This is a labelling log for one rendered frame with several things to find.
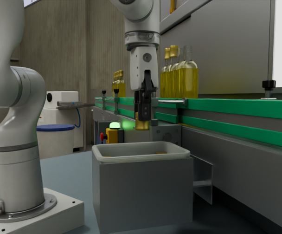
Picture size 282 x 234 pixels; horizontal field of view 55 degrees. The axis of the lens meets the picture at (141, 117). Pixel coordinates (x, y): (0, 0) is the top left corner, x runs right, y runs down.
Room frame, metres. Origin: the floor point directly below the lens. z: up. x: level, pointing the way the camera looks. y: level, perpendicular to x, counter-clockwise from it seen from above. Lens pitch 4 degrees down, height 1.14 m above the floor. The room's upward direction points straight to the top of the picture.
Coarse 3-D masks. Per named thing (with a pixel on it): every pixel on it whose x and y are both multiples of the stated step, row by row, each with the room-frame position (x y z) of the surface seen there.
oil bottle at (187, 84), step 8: (184, 64) 0.90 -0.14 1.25; (192, 64) 0.91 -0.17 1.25; (184, 72) 0.90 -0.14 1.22; (192, 72) 0.90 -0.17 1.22; (184, 80) 0.90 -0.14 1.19; (192, 80) 0.90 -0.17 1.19; (184, 88) 0.90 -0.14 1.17; (192, 88) 0.90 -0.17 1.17; (184, 96) 0.90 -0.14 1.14; (192, 96) 0.90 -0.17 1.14
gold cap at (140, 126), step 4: (136, 112) 0.65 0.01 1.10; (136, 116) 0.65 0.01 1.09; (136, 120) 0.65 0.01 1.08; (136, 124) 0.65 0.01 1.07; (140, 124) 0.65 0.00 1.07; (144, 124) 0.65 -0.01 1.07; (148, 124) 0.66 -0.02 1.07; (136, 128) 0.65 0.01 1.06; (140, 128) 0.65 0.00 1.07; (144, 128) 0.65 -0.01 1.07; (148, 128) 0.65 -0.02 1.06
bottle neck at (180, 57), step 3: (180, 48) 0.97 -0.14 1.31; (183, 48) 0.97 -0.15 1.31; (177, 51) 0.98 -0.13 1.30; (180, 51) 0.97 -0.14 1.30; (183, 51) 0.97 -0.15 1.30; (177, 54) 0.98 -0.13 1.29; (180, 54) 0.97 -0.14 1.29; (183, 54) 0.97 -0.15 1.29; (177, 57) 0.98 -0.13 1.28; (180, 57) 0.97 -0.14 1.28; (183, 57) 0.97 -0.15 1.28; (177, 60) 0.98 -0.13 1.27; (180, 60) 0.97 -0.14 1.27
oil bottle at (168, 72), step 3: (168, 66) 1.03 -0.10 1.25; (171, 66) 1.01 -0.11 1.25; (168, 69) 1.02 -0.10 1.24; (171, 69) 1.01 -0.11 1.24; (165, 72) 1.05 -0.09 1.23; (168, 72) 1.02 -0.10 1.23; (165, 75) 1.05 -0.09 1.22; (168, 75) 1.02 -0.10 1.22; (165, 78) 1.05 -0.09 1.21; (168, 78) 1.02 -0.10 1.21; (165, 81) 1.05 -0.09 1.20; (168, 81) 1.02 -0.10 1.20; (165, 84) 1.05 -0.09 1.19; (168, 84) 1.02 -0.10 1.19; (165, 87) 1.05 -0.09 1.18; (168, 87) 1.02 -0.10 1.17; (165, 90) 1.05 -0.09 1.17; (168, 90) 1.02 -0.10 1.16; (165, 93) 1.05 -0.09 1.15; (168, 93) 1.02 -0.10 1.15; (165, 96) 1.05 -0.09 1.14; (168, 96) 1.02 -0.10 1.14
